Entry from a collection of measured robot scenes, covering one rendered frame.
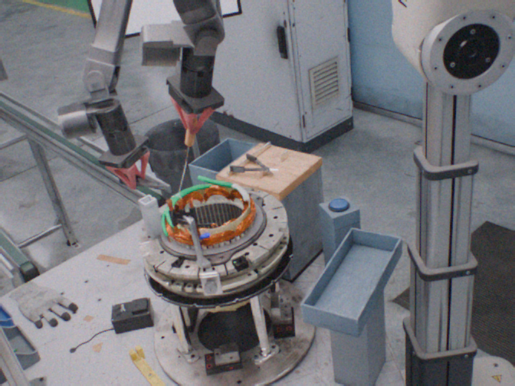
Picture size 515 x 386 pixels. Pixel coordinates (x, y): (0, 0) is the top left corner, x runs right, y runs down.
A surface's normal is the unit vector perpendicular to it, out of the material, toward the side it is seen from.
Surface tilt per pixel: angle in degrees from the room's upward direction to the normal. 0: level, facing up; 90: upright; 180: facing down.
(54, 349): 0
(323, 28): 90
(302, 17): 90
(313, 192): 90
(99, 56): 69
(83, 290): 0
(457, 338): 90
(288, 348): 0
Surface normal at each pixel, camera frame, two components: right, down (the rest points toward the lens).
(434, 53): 0.08, 0.52
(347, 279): -0.14, -0.84
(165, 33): 0.13, -0.43
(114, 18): 0.08, 0.21
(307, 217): 0.79, 0.23
